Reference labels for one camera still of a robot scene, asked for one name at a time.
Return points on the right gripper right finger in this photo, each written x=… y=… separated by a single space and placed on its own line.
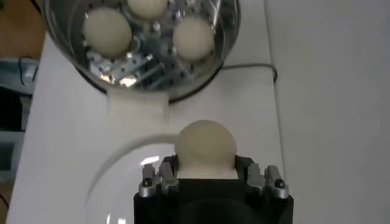
x=274 y=182

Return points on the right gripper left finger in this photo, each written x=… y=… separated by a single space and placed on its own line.
x=152 y=182

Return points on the white steamed baozi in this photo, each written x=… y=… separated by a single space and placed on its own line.
x=107 y=30
x=147 y=7
x=193 y=38
x=205 y=146

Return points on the steel steamer pot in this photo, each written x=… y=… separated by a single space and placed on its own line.
x=137 y=106

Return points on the stainless steel steamer basket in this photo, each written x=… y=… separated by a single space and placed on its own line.
x=137 y=67

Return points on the white round plate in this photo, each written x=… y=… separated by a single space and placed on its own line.
x=122 y=188

